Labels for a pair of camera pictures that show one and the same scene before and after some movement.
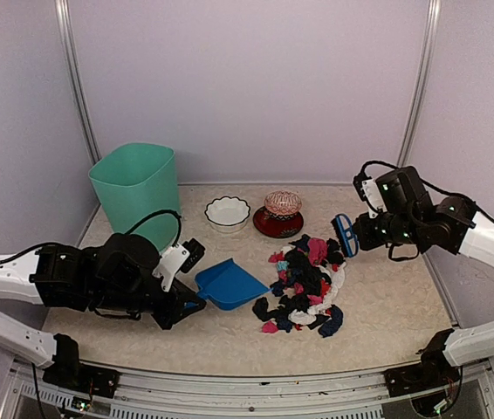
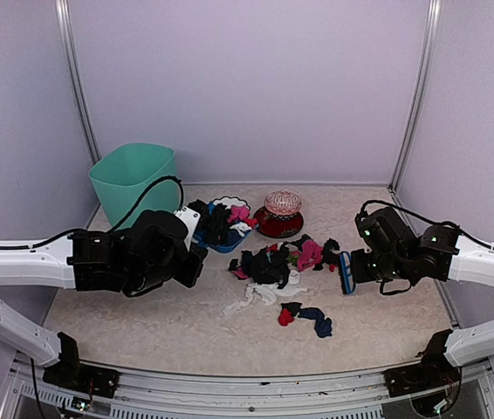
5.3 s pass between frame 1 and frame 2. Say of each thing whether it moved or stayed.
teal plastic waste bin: stayed
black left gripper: moved
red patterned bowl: stayed
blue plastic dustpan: moved
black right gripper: moved
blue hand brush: moved
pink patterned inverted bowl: stayed
